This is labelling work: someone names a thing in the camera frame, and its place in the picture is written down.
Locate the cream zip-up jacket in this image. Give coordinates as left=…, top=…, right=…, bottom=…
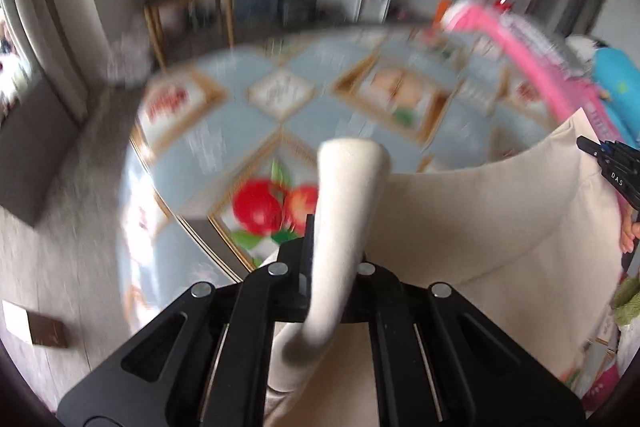
left=265, top=110, right=622, bottom=426

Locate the person's right hand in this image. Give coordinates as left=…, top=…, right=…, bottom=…
left=620, top=207, right=640, bottom=254

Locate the blue plush pillow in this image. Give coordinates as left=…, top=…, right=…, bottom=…
left=593, top=46, right=639, bottom=144

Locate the pink floral blanket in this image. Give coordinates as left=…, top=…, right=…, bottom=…
left=440, top=0, right=623, bottom=141

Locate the fruit pattern table cover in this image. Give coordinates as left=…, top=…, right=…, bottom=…
left=119, top=26, right=556, bottom=330

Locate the red bottle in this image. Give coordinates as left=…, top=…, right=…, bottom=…
left=494, top=0, right=514, bottom=13

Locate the black rice cooker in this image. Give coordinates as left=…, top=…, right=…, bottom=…
left=277, top=0, right=317, bottom=28

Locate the brown cardboard box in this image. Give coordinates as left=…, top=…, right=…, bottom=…
left=1, top=300, right=70, bottom=349

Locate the dark grey cabinet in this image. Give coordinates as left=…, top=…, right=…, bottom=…
left=0, top=78, right=80, bottom=228

